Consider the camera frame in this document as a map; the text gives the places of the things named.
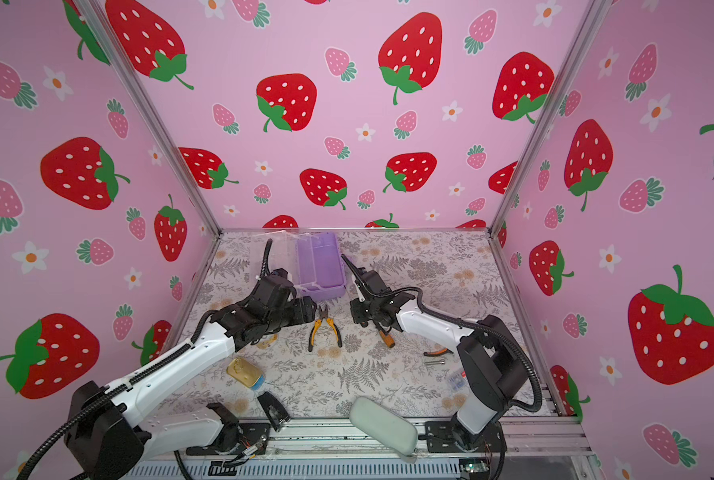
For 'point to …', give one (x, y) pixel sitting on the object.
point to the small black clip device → (274, 411)
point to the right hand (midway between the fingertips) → (353, 305)
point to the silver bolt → (435, 362)
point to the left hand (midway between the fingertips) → (307, 306)
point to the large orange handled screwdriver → (385, 336)
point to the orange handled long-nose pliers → (438, 352)
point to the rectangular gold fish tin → (246, 373)
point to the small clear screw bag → (458, 381)
